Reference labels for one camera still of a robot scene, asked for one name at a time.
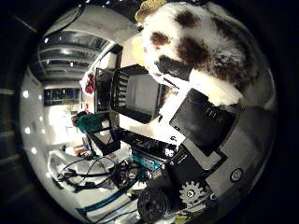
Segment white brown spotted plush toy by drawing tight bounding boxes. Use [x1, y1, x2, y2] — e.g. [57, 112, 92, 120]
[141, 1, 260, 106]

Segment black mesh basket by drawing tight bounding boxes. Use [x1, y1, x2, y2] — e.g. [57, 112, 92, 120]
[110, 63, 167, 125]

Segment black control box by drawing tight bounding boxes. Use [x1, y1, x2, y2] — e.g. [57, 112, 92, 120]
[117, 127, 179, 161]

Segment teal aluminium frame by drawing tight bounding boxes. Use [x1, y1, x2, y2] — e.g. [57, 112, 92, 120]
[131, 148, 164, 172]

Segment black cable tangle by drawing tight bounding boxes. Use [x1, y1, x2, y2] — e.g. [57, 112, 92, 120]
[56, 155, 132, 194]

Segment person in teal shirt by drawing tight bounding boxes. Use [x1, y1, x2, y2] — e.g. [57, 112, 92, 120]
[72, 111, 106, 134]

